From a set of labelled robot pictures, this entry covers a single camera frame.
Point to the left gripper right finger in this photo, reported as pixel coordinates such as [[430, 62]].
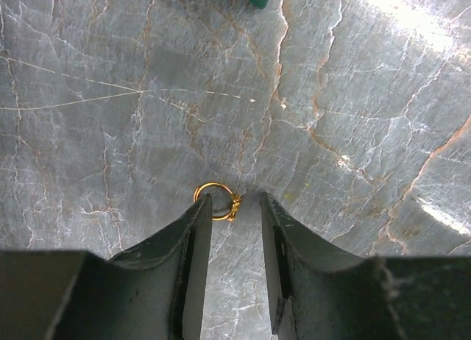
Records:
[[317, 290]]

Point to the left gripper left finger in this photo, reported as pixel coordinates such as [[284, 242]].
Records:
[[153, 290]]

